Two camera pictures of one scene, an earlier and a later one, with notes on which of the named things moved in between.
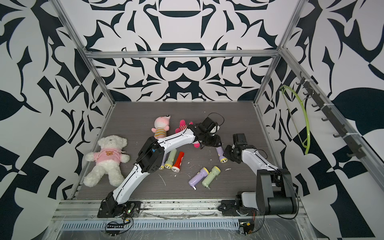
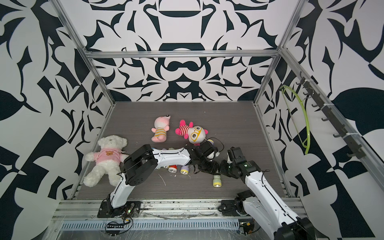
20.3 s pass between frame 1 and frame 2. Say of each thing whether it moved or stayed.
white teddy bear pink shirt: stayed
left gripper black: moved
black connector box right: stayed
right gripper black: moved
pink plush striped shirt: stayed
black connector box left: stayed
